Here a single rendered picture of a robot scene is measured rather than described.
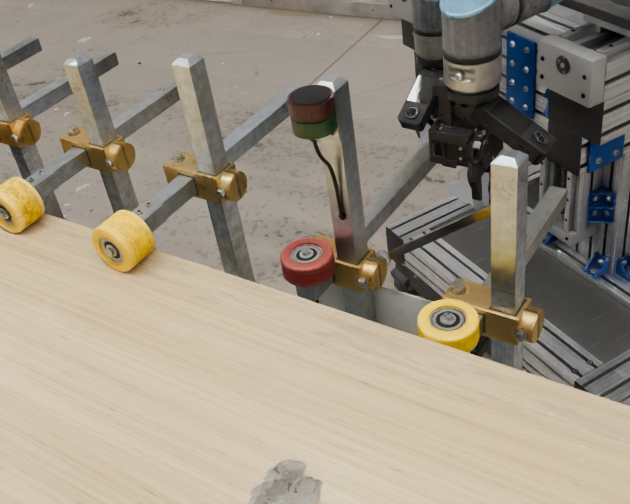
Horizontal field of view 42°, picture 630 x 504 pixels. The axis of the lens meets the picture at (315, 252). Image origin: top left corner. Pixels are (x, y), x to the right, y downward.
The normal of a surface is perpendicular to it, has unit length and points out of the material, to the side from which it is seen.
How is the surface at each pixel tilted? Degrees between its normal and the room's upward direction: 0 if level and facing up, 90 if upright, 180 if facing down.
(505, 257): 90
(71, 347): 0
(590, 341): 0
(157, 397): 0
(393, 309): 90
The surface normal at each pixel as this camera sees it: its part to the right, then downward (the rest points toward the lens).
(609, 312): -0.13, -0.78
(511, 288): -0.54, 0.57
